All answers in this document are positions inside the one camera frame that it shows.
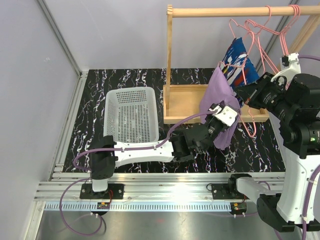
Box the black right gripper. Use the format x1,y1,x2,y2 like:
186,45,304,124
235,72,298,122

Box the purple trousers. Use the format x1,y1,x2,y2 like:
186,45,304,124
199,68,241,150

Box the pink wire hanger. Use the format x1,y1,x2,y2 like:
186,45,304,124
229,5,278,85
281,4,301,58
279,4,298,58
216,59,258,138

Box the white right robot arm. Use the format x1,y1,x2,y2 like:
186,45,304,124
226,73,320,233

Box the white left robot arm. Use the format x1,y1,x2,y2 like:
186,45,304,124
90,102,238,199

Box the blue patterned trousers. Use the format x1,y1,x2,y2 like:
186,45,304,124
219,37,260,103

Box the wooden clothes rack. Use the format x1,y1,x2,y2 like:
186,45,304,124
163,4,320,124

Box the white perforated plastic basket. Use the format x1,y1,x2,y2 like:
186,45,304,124
103,86,159,143

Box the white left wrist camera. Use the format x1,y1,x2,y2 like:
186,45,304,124
209,104,238,127

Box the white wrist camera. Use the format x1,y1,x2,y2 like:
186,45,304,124
271,52,301,85
209,104,238,127

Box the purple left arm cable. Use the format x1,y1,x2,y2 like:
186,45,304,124
59,111,216,237

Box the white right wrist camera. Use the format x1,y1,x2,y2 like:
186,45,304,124
271,52,301,85

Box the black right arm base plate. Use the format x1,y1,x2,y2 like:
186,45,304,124
206,183,247,201

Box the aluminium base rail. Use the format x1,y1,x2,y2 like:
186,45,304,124
33,172,288,213

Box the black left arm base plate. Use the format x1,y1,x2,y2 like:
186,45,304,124
79,183,124,200

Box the aluminium corner frame post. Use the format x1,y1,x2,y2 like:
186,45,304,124
34,0,89,81

